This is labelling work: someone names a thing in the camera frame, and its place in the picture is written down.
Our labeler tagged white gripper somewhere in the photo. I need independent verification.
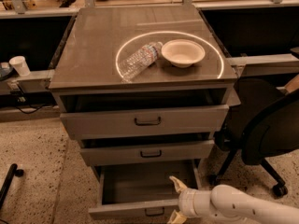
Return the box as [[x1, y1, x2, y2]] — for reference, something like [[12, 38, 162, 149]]
[[167, 175, 214, 224]]

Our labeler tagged grey bottom drawer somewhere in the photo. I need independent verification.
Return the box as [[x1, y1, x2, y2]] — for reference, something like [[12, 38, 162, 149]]
[[89, 160, 209, 219]]

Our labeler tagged grey drawer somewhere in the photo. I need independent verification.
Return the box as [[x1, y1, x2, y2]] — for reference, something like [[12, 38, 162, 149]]
[[80, 133, 214, 166], [61, 90, 228, 140], [89, 160, 209, 219]]

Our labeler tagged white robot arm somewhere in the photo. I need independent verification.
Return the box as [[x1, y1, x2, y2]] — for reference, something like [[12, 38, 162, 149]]
[[167, 175, 299, 224]]

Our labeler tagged grey middle drawer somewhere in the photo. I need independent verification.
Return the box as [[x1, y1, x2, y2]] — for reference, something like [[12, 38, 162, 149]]
[[80, 133, 214, 166]]

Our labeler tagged grey drawer cabinet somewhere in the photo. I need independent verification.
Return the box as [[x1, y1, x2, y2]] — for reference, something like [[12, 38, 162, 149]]
[[47, 5, 241, 170]]

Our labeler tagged grey top drawer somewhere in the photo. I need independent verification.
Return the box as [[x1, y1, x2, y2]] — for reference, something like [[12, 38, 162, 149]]
[[61, 90, 228, 140]]

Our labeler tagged black office chair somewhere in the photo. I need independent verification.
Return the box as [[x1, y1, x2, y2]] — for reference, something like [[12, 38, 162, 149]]
[[209, 75, 299, 198]]

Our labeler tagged clear plastic water bottle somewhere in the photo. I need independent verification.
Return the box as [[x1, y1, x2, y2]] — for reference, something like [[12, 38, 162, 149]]
[[118, 42, 163, 82]]

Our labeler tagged white paper bowl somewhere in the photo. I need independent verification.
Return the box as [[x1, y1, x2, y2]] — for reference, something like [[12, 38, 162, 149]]
[[162, 39, 206, 68]]

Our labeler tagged black stand leg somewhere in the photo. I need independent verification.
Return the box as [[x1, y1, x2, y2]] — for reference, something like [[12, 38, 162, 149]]
[[0, 163, 24, 209]]

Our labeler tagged white paper cup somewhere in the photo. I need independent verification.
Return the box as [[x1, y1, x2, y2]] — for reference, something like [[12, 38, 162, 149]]
[[9, 56, 30, 77]]

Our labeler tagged dark round plate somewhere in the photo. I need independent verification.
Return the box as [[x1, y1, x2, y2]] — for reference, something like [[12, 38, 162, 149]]
[[0, 63, 13, 81]]

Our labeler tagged black cable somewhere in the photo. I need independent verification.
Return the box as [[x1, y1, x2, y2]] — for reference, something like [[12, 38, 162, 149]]
[[12, 91, 48, 116]]

